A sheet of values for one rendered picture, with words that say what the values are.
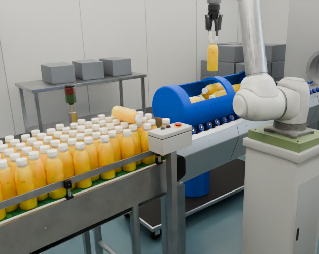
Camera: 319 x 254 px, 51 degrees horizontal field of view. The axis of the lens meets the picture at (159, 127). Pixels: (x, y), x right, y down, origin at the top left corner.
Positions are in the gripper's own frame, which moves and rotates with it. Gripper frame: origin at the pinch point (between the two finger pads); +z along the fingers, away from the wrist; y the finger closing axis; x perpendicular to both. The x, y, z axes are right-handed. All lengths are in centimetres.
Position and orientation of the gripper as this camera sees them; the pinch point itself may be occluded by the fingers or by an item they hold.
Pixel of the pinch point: (212, 36)
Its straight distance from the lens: 234.4
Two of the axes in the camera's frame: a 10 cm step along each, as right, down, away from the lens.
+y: -6.7, -2.2, 7.1
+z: 0.1, 9.5, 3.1
